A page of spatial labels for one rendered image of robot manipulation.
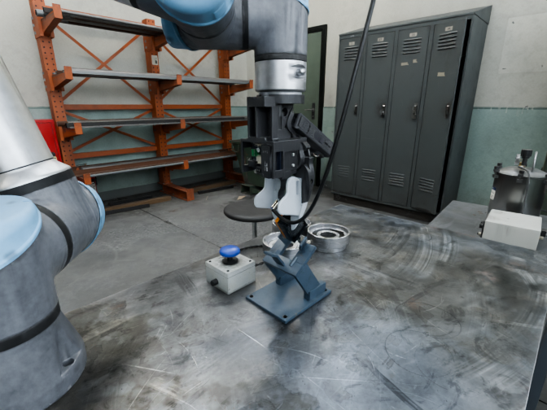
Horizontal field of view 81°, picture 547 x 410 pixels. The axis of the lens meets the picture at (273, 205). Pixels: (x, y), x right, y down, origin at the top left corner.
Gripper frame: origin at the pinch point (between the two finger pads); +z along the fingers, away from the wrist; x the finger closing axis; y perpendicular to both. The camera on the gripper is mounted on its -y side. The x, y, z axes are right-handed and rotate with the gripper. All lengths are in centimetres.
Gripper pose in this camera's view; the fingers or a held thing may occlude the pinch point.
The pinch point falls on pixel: (288, 218)
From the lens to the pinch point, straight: 54.6
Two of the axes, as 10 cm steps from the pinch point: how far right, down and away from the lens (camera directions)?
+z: 0.0, 9.5, 3.0
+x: 7.1, 2.1, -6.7
